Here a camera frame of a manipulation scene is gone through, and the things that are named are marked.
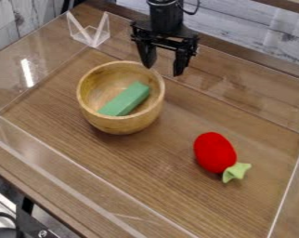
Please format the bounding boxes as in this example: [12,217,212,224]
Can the black cable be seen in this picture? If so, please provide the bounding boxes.
[0,211,22,238]

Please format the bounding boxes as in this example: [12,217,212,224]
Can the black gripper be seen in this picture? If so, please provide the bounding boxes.
[130,0,201,76]

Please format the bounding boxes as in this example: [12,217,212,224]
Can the black table leg bracket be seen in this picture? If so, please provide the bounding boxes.
[16,197,72,238]

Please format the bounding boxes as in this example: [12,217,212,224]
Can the clear acrylic tray wall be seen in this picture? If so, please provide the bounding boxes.
[0,115,198,238]

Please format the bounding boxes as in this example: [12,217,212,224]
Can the light wooden bowl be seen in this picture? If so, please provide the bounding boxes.
[77,60,166,135]

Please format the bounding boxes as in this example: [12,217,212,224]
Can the green rectangular block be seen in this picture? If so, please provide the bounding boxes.
[97,82,149,116]

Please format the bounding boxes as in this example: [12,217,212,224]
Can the clear acrylic corner bracket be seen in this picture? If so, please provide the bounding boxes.
[65,12,110,48]

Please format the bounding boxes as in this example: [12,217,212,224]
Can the red plush strawberry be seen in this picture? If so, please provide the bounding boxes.
[193,132,252,183]

